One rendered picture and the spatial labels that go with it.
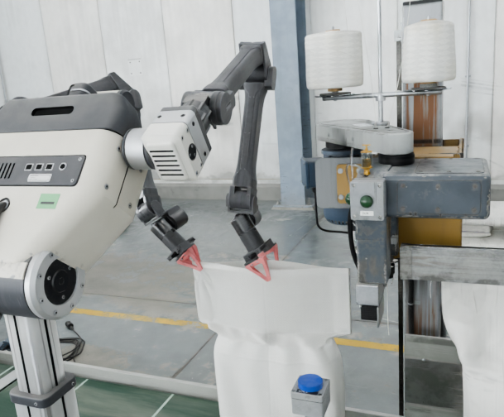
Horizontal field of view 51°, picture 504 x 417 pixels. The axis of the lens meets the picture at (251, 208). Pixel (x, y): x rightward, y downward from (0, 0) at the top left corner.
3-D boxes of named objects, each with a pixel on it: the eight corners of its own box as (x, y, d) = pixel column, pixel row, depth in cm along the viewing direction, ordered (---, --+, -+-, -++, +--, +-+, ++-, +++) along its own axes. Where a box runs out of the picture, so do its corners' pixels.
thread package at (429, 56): (397, 86, 140) (396, 20, 136) (403, 84, 153) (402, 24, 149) (456, 82, 135) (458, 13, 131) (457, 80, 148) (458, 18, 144)
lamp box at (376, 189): (350, 219, 121) (349, 181, 119) (354, 214, 125) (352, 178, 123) (383, 221, 118) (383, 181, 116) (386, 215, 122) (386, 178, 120)
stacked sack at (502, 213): (426, 226, 404) (426, 209, 401) (433, 212, 441) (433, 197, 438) (522, 231, 376) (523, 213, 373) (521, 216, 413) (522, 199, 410)
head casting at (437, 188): (356, 283, 129) (352, 164, 122) (372, 251, 151) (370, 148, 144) (489, 293, 118) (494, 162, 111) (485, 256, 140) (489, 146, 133)
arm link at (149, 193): (110, 103, 176) (126, 87, 169) (125, 106, 180) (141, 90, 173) (134, 223, 165) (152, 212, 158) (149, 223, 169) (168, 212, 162)
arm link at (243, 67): (239, 34, 154) (272, 33, 151) (245, 78, 162) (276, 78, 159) (177, 98, 120) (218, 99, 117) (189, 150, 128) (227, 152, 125)
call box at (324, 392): (291, 414, 127) (290, 391, 125) (300, 395, 134) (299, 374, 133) (323, 419, 124) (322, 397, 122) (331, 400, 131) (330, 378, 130)
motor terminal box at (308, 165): (305, 197, 170) (303, 161, 167) (301, 191, 179) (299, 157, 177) (330, 195, 170) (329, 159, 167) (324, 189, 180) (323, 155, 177)
